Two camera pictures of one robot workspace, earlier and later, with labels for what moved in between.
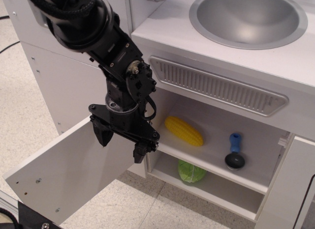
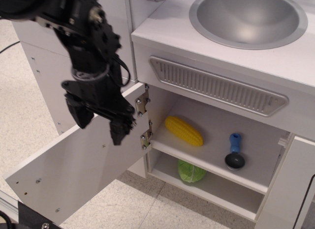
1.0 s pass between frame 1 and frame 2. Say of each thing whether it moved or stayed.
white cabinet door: stayed
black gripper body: moved
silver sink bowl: stayed
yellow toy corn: stayed
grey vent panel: stayed
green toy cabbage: stayed
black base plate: stayed
